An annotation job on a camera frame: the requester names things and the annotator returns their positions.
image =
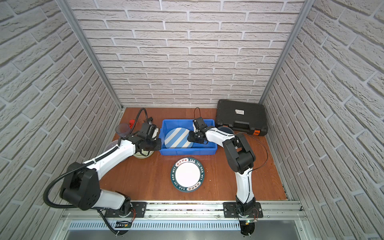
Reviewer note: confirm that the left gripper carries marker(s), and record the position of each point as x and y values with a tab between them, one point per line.
159	147

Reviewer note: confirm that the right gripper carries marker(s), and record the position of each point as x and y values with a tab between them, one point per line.
191	138

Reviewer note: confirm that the green rim lettered plate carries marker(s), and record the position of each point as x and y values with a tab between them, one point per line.
187	175

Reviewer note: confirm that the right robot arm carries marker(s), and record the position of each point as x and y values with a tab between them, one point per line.
240	158

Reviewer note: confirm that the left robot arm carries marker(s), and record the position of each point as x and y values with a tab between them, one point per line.
81	187

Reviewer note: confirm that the blue plastic bin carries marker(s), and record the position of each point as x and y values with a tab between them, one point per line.
207	148

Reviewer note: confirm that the green bowl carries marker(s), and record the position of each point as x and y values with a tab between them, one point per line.
143	154

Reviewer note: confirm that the grey translucent cup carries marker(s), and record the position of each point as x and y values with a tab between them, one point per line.
123	130

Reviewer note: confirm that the blue grey bowl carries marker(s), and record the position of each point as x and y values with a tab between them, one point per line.
226	130

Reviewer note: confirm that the lilac bowl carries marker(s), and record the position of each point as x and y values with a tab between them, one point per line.
113	146

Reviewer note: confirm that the black tool case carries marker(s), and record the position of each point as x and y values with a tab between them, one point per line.
243	117

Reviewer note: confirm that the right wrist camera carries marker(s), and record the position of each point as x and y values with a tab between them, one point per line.
195	126

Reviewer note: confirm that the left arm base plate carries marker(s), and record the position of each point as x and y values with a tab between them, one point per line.
128	211

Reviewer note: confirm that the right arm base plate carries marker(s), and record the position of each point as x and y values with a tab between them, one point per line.
238	210

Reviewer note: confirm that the aluminium front rail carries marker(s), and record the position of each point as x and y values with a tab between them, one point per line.
184	216

